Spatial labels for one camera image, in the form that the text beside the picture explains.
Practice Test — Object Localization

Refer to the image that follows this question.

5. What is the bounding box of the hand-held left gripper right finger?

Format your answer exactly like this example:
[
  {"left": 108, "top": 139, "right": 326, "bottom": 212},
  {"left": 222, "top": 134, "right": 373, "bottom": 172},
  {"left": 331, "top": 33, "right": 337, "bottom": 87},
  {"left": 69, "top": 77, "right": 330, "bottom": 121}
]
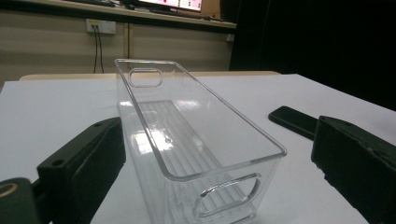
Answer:
[{"left": 311, "top": 115, "right": 396, "bottom": 224}]

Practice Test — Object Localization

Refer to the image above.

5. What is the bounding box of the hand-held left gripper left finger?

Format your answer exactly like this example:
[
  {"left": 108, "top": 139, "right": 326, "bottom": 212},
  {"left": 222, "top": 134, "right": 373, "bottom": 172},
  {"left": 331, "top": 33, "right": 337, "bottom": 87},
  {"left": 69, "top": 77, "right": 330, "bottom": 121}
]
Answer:
[{"left": 36, "top": 116, "right": 127, "bottom": 224}]

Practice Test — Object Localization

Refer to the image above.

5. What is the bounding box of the black phone case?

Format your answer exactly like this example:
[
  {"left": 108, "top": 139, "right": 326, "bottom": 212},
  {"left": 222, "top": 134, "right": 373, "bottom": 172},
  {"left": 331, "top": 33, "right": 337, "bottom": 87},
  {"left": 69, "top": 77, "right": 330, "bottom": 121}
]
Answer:
[{"left": 268, "top": 105, "right": 319, "bottom": 142}]

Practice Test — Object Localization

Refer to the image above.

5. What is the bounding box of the clear plastic storage bin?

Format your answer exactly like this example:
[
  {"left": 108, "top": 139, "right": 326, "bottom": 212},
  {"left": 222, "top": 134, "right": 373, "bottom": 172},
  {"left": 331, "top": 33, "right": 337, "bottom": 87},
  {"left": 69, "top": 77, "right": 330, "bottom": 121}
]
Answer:
[{"left": 114, "top": 58, "right": 288, "bottom": 224}]

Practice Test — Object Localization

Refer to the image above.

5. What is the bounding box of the white table cover sheet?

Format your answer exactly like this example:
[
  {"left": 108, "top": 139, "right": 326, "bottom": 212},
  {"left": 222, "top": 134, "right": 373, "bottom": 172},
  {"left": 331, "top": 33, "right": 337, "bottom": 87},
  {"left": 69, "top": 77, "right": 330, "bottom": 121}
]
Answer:
[{"left": 0, "top": 73, "right": 396, "bottom": 224}]

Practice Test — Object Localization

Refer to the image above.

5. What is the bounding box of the wooden table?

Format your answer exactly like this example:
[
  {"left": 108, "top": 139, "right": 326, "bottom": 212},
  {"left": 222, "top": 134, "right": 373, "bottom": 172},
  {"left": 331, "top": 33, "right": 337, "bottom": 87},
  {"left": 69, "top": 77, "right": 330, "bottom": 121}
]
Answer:
[{"left": 18, "top": 70, "right": 281, "bottom": 82}]

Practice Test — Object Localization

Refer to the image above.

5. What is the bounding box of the black curtain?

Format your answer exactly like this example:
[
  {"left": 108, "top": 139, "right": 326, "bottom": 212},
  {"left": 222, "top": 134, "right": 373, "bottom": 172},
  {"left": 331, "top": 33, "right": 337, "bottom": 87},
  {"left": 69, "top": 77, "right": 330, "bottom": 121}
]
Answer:
[{"left": 228, "top": 0, "right": 396, "bottom": 112}]

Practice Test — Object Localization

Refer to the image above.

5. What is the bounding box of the computer monitor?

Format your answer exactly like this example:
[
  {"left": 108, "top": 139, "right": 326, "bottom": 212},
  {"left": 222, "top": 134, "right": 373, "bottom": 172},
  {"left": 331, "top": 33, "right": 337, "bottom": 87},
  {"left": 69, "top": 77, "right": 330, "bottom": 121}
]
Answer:
[{"left": 137, "top": 0, "right": 204, "bottom": 13}]

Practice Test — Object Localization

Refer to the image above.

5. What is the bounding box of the black wall cable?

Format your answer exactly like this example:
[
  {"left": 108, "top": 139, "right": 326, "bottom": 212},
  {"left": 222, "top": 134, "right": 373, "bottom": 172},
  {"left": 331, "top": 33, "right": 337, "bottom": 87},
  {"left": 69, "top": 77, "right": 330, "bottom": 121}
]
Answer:
[
  {"left": 97, "top": 25, "right": 105, "bottom": 75},
  {"left": 92, "top": 25, "right": 98, "bottom": 75}
]

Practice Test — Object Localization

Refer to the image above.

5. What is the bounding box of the white wall socket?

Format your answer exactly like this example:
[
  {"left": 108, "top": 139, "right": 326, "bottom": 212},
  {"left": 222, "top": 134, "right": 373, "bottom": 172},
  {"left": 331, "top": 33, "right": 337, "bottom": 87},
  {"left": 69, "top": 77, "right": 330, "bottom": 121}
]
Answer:
[{"left": 86, "top": 18, "right": 117, "bottom": 35}]

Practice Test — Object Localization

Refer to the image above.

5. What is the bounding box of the long wall desk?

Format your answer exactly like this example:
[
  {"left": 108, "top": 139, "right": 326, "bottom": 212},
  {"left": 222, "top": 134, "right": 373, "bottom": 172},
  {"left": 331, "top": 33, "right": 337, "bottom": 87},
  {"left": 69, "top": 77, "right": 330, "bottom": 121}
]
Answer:
[{"left": 0, "top": 0, "right": 237, "bottom": 31}]

